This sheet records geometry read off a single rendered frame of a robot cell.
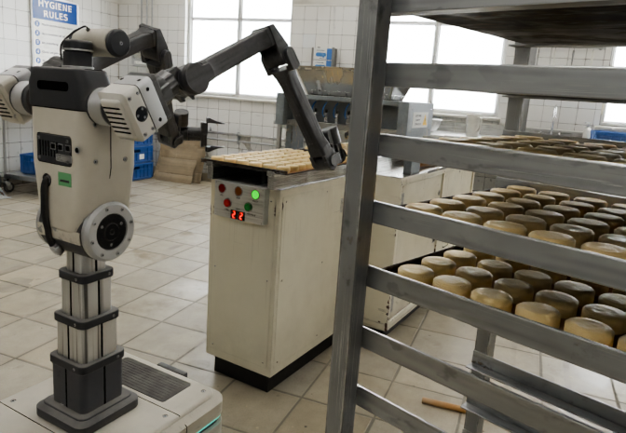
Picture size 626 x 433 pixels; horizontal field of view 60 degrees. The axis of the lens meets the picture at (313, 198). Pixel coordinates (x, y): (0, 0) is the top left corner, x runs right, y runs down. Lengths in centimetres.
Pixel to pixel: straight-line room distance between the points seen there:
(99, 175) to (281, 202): 78
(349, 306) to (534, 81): 36
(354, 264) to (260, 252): 138
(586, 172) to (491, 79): 14
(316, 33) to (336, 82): 353
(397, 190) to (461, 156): 187
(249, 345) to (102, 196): 103
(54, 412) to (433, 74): 141
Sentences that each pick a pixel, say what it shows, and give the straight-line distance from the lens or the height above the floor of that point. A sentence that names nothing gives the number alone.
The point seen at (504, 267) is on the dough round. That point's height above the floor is 97.
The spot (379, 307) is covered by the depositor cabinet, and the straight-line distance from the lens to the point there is 269.
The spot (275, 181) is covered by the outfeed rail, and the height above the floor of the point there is 87.
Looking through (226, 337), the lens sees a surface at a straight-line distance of 232.
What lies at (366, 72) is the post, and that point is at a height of 123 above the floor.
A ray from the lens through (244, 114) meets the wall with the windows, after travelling 655.
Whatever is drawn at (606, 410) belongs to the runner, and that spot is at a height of 70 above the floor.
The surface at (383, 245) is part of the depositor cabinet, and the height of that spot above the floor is 51.
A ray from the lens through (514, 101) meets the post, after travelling 109.
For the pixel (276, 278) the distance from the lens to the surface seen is 208.
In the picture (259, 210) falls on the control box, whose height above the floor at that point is 75.
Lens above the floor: 121
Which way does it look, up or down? 11 degrees down
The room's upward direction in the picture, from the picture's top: 4 degrees clockwise
